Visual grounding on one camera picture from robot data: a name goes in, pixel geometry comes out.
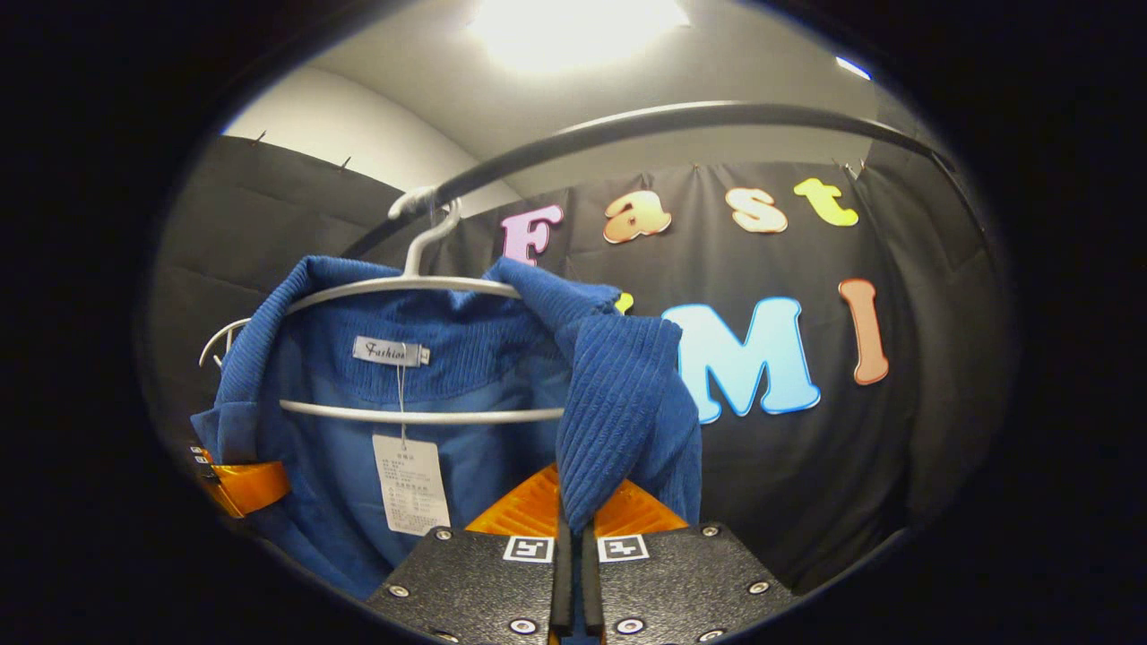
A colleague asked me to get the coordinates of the large ceiling light panel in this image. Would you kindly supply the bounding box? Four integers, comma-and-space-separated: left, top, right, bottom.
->
466, 0, 691, 74

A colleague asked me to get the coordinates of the black metal clothes rack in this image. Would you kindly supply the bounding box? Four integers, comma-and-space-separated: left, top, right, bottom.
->
341, 101, 958, 261

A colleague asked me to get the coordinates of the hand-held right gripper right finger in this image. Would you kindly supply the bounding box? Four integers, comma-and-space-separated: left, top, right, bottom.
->
581, 479, 798, 645

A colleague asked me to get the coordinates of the white clothes hanger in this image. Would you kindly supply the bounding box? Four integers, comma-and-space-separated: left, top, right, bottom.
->
198, 317, 253, 369
280, 186, 567, 426

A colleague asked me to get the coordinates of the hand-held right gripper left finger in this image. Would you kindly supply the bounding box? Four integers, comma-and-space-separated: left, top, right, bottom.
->
366, 461, 575, 645

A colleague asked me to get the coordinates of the blue corduroy jacket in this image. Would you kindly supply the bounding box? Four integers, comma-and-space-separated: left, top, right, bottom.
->
190, 255, 704, 601

